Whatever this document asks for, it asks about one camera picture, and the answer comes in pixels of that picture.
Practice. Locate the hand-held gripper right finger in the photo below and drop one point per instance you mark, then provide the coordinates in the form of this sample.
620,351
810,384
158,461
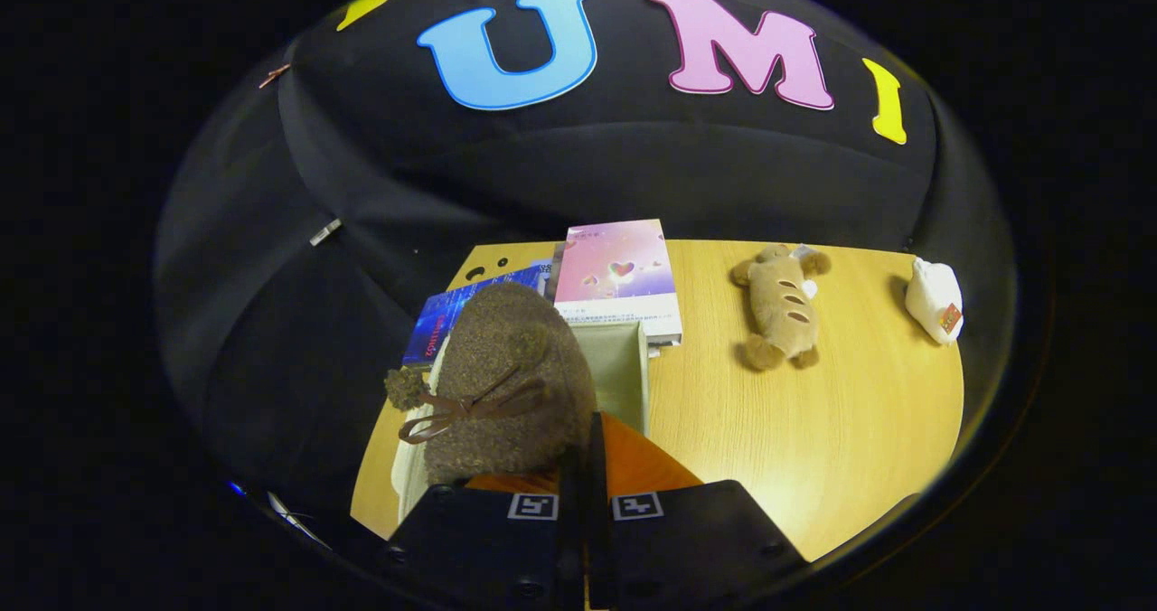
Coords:
687,539

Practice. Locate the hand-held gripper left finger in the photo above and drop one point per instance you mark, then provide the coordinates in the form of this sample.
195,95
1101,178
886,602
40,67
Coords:
488,548

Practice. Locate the brown fuzzy shoe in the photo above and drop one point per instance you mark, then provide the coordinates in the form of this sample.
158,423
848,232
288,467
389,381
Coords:
524,367

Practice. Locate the cream fabric storage box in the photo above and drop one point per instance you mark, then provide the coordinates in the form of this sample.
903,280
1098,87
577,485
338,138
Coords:
619,367

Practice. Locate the small white object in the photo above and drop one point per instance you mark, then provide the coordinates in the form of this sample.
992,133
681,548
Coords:
294,519

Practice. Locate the blue book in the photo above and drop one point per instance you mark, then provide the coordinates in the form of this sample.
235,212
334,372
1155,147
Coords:
438,317

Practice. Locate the brown bread plush toy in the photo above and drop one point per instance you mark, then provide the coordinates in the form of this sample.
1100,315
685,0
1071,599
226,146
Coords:
782,308

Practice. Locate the pink book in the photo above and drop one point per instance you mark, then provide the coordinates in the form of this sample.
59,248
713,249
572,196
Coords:
619,267

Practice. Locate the dark thin book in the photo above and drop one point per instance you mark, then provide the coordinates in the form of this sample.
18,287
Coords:
555,272

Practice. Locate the small white plush toy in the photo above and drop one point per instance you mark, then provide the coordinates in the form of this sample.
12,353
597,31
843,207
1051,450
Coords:
935,299

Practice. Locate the white clip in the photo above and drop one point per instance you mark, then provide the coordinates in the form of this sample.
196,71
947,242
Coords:
325,231

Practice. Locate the red clip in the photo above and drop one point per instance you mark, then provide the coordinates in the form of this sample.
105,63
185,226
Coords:
274,75

